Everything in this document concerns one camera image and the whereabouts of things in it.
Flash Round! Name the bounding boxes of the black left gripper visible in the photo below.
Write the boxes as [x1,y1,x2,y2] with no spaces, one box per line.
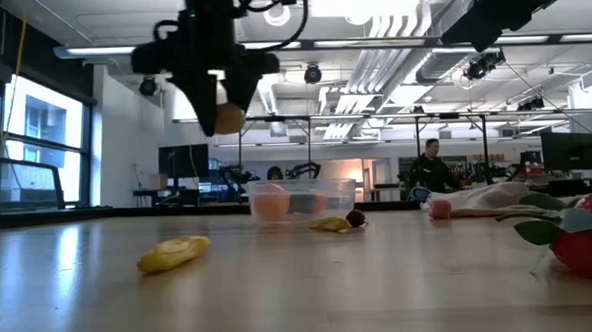
[166,1,285,139]

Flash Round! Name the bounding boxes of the tan toy potato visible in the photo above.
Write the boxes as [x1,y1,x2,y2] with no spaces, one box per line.
[212,101,249,137]

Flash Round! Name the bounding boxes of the pink orange toy peach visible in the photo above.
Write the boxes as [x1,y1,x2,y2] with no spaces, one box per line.
[252,181,292,224]

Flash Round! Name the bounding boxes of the clear plastic tupperware container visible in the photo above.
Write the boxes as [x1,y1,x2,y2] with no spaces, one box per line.
[248,176,358,225]

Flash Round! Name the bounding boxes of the yellow toy stick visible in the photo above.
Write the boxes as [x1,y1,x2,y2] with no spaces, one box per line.
[135,234,213,275]

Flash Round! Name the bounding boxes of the red toy cherry with stem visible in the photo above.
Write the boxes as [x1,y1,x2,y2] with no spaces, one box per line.
[345,208,369,230]

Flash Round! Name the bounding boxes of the small pink toy fruit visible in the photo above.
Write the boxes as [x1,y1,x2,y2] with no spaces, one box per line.
[427,198,453,221]

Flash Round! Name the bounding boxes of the black ceiling spotlight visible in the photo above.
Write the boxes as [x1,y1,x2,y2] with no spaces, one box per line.
[138,75,158,98]
[303,63,323,86]
[463,51,506,83]

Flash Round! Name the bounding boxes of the white ceiling light strip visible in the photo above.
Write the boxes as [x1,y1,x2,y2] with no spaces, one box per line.
[314,35,428,50]
[494,34,551,46]
[243,39,303,52]
[558,32,592,44]
[65,45,137,58]

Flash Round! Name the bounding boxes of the black computer monitor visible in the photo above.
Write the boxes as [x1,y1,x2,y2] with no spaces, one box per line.
[157,143,211,181]
[540,130,592,173]

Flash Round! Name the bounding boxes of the black overhead beam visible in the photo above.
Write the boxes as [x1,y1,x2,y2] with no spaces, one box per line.
[53,22,592,67]

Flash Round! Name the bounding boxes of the brown cardboard box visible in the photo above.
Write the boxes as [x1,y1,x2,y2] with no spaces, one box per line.
[149,172,170,191]

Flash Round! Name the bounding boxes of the bright ceiling light panel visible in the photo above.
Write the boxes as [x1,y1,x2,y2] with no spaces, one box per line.
[311,0,425,29]

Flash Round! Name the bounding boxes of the beige folded cloth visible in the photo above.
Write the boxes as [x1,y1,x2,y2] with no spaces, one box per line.
[419,177,587,221]

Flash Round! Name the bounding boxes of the blue round object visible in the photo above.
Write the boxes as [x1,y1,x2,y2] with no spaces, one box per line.
[407,184,433,203]

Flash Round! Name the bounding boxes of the large window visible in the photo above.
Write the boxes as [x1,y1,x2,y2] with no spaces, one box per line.
[0,69,99,213]

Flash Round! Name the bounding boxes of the silver ventilation duct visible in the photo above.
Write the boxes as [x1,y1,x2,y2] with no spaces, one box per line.
[411,6,503,85]

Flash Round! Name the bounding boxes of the black background rig frame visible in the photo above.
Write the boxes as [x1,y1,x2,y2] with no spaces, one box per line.
[236,113,316,182]
[413,110,492,188]

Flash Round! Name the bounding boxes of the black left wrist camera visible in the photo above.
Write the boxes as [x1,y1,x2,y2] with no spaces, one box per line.
[129,38,173,77]

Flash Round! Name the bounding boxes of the white ceiling ring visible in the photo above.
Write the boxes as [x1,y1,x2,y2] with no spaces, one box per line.
[263,3,292,28]

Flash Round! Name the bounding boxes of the black aluminium table frame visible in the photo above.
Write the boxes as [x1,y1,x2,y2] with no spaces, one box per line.
[0,176,592,233]

